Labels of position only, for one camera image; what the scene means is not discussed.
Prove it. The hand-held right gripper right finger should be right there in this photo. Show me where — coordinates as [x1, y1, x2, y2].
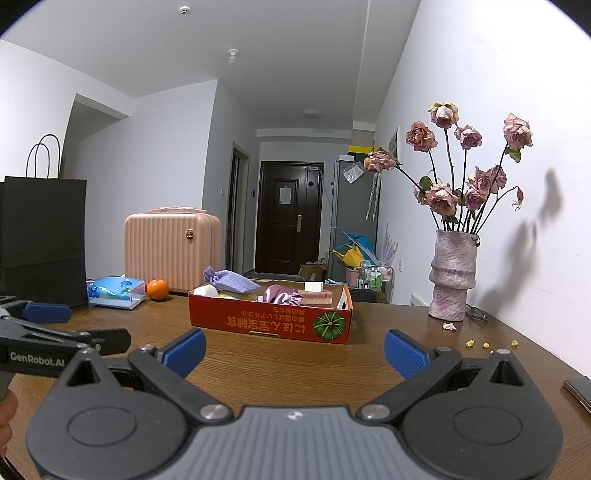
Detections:
[353, 329, 529, 423]

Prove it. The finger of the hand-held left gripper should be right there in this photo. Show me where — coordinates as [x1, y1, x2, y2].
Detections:
[0, 319, 131, 356]
[0, 298, 72, 325]

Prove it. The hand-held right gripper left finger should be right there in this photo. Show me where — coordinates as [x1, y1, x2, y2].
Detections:
[65, 329, 234, 422]

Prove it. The yellow and white plush toy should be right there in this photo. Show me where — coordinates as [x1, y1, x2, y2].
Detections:
[192, 284, 241, 300]

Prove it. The red cardboard box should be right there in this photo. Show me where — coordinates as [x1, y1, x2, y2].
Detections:
[188, 281, 354, 345]

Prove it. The purple knitted drawstring pouch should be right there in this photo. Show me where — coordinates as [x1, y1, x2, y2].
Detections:
[204, 266, 262, 294]

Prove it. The pink layered sponge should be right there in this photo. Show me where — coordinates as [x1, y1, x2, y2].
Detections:
[298, 290, 334, 308]

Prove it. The pink satin scrunchie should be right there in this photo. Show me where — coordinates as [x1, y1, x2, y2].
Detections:
[256, 284, 306, 306]

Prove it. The person's left hand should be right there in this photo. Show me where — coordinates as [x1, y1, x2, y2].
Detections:
[0, 391, 19, 446]

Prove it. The blue tissue pack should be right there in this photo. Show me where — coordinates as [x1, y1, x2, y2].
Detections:
[87, 275, 147, 310]

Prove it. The black paper bag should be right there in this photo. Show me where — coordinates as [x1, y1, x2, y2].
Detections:
[0, 134, 88, 309]

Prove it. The cart with bottles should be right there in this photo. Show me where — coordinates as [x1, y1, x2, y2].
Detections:
[359, 261, 394, 291]

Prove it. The pink textured vase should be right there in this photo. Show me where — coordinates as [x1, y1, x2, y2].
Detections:
[428, 229, 480, 322]

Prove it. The pink ribbed suitcase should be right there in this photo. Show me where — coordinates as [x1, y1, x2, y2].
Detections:
[123, 207, 223, 294]

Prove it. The purple feather decoration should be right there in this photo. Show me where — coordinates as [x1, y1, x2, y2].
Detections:
[379, 224, 398, 266]

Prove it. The brown cardboard box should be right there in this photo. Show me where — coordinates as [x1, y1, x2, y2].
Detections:
[298, 262, 328, 282]

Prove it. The grey refrigerator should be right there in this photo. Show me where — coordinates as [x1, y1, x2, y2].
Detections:
[329, 159, 380, 283]

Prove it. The dark brown entrance door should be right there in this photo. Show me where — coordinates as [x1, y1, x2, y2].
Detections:
[255, 161, 324, 275]

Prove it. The folded white umbrella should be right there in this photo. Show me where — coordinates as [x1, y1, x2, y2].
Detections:
[366, 173, 382, 221]

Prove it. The dried pink rose bouquet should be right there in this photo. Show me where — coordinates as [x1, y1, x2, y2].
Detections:
[363, 102, 534, 234]

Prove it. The black smartphone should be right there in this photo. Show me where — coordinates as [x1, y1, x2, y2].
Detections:
[563, 376, 591, 404]

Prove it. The side door frame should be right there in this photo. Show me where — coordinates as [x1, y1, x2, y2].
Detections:
[228, 144, 252, 275]

